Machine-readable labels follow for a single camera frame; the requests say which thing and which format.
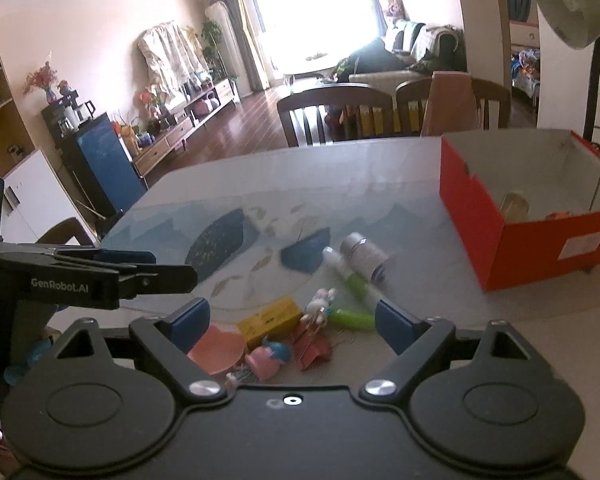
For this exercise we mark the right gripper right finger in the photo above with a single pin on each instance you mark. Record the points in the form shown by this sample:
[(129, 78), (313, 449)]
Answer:
[(422, 348)]

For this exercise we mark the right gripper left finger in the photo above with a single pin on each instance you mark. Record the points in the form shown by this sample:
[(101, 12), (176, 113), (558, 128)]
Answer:
[(161, 347)]

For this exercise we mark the pink heart dish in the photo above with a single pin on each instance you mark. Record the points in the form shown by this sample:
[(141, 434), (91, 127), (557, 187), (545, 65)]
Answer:
[(218, 351)]

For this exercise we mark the white green glue tube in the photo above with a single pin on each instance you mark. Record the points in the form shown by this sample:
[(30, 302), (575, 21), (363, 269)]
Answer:
[(359, 288)]

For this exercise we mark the silver cap clear bottle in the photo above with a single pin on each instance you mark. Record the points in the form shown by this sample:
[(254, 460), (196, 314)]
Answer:
[(366, 258)]

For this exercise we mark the pink pig figurine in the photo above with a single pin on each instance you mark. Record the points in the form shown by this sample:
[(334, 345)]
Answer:
[(259, 365)]

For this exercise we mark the red binder clip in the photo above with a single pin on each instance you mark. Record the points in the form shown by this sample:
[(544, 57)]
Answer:
[(310, 346)]

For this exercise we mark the yellow small carton box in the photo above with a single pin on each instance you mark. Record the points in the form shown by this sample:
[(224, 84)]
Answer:
[(275, 321)]

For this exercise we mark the green lid toothpick jar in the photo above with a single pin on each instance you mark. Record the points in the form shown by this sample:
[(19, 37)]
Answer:
[(514, 207)]

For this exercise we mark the red cardboard box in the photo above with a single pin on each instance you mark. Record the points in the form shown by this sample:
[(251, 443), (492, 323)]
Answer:
[(555, 170)]

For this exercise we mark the green highlighter tube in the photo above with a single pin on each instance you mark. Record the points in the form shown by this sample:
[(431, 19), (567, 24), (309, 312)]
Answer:
[(352, 320)]

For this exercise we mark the orange red keychain charm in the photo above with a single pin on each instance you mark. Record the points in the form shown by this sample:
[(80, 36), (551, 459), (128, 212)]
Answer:
[(558, 215)]

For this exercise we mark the printed table mat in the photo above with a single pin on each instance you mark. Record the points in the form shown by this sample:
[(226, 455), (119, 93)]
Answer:
[(251, 250)]

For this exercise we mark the blue black cabinet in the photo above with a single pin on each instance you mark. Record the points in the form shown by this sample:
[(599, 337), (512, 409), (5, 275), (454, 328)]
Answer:
[(95, 157)]

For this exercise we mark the wooden tv console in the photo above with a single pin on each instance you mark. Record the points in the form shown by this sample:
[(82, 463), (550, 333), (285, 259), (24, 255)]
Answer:
[(189, 117)]

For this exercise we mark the pink cloth on chair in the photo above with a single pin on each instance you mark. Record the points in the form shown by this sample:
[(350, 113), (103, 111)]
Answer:
[(451, 104)]

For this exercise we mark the left wooden dining chair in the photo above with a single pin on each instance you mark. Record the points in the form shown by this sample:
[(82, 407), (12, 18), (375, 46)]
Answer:
[(332, 113)]

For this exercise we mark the wooden dining chair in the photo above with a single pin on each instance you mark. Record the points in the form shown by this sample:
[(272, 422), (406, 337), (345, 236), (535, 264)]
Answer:
[(332, 113), (494, 104)]

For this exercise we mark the right wooden dining chair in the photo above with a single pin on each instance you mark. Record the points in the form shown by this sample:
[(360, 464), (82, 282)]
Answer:
[(494, 104)]

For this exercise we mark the clothes on rack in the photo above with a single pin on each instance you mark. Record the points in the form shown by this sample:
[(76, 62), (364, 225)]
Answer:
[(172, 61)]

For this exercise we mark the sofa with clothes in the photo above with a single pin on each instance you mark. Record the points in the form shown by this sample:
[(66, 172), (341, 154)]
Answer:
[(410, 51)]

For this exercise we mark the white standing air conditioner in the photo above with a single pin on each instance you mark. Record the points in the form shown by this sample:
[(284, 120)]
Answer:
[(229, 50)]

